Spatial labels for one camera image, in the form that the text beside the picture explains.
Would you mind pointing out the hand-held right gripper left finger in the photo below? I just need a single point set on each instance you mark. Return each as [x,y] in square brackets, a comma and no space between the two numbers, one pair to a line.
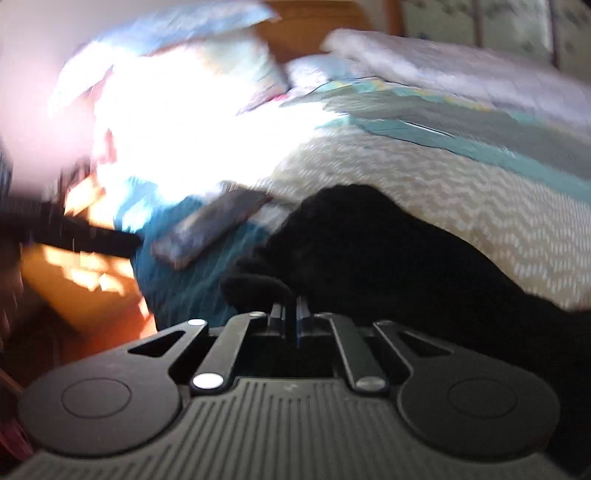
[275,319]

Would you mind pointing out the wooden headboard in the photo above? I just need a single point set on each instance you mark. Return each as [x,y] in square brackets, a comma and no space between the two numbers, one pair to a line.
[314,18]

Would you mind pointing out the wooden framed glass partition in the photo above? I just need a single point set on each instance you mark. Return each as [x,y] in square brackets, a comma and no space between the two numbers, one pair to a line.
[508,18]

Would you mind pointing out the lilac floral quilt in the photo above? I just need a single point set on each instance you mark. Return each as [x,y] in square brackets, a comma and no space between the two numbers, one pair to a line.
[438,64]

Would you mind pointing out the dark flat rectangular device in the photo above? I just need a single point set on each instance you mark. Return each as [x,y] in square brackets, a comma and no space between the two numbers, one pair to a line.
[207,226]

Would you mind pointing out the black pants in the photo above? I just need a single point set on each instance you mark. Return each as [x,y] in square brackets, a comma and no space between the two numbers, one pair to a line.
[392,258]

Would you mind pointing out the patterned bed sheet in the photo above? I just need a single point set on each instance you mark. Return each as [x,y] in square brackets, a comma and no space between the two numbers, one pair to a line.
[415,175]

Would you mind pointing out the light blue pillow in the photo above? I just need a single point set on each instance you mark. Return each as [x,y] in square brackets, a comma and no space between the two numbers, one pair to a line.
[314,70]

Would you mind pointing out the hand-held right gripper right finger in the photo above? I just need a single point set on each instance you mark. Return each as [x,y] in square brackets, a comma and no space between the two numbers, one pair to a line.
[303,319]

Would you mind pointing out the white floral pillow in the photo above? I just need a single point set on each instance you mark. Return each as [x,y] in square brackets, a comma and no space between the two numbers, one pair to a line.
[184,60]

